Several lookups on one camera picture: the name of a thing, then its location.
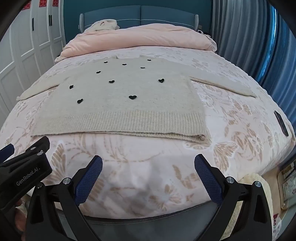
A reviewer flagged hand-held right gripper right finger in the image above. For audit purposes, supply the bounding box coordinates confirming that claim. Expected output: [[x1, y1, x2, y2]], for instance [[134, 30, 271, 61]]
[[194, 153, 273, 241]]

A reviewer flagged pink duvet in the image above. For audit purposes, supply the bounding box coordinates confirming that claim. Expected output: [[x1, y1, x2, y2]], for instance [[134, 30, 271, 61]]
[[54, 23, 218, 65]]

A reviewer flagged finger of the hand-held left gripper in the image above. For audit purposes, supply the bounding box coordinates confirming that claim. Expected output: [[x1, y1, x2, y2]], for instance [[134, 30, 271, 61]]
[[0, 144, 15, 161], [22, 136, 50, 155]]

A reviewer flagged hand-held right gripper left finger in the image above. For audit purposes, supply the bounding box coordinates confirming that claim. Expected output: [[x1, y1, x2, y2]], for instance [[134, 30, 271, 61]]
[[25, 155, 103, 241]]

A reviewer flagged clear storage box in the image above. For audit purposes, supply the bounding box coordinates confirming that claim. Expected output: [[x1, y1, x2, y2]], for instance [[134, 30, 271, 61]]
[[279, 162, 296, 209]]

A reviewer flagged black phone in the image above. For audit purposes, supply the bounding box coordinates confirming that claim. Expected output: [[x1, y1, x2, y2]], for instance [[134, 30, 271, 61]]
[[274, 111, 289, 137]]

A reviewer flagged cream pillow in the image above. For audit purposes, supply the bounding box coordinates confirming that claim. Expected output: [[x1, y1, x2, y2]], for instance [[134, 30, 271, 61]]
[[84, 19, 120, 32]]

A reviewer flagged blue-grey curtain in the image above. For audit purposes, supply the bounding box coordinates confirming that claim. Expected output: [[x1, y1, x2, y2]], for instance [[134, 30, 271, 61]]
[[211, 0, 296, 112]]

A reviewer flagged cream fluffy cushion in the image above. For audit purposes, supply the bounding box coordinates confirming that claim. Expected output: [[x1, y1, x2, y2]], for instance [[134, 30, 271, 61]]
[[238, 173, 274, 232]]

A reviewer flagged beige sweater with black hearts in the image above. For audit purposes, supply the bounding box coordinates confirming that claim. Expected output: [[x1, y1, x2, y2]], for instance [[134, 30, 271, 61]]
[[16, 55, 258, 143]]

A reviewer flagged blue padded headboard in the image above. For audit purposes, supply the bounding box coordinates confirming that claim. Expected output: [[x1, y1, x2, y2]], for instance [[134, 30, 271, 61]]
[[79, 5, 199, 32]]

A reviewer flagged person's left hand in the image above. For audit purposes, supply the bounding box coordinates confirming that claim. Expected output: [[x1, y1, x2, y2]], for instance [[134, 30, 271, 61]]
[[14, 199, 30, 241]]

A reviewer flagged white wardrobe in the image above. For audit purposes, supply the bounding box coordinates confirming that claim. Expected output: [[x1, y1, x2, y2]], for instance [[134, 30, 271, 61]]
[[0, 0, 65, 112]]

